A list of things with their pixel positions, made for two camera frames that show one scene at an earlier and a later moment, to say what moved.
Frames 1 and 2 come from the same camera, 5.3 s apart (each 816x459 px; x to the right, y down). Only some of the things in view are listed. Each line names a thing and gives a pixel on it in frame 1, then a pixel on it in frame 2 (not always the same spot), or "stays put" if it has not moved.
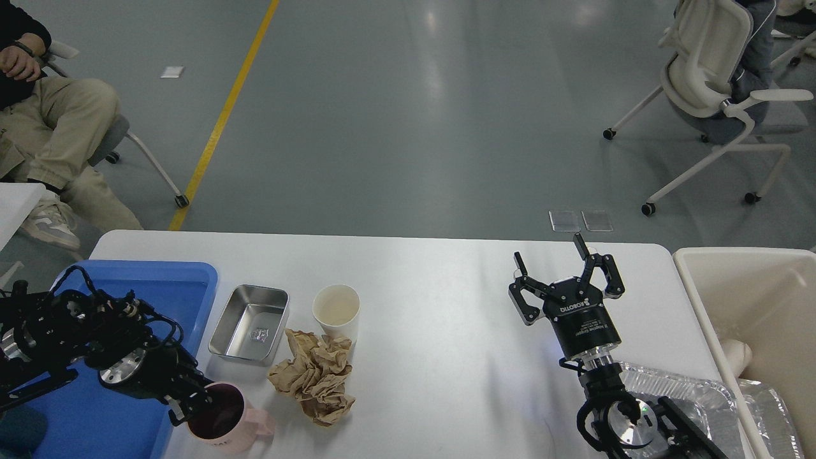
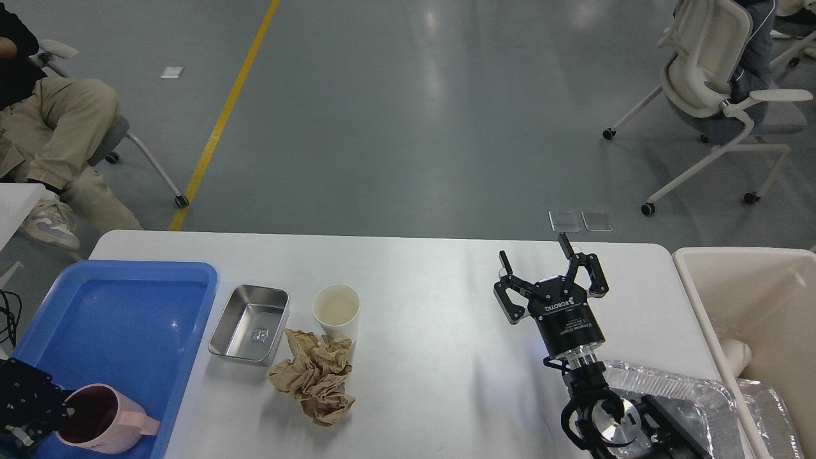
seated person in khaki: [51, 129] stays put
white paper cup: [336, 308] stays put
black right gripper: [576, 307] -> [559, 304]
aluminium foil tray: [712, 409] stays put
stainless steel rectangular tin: [252, 327] stays put
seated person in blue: [754, 71] stays put
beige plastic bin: [765, 298] stays put
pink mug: [218, 419] -> [99, 417]
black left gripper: [154, 369] -> [29, 399]
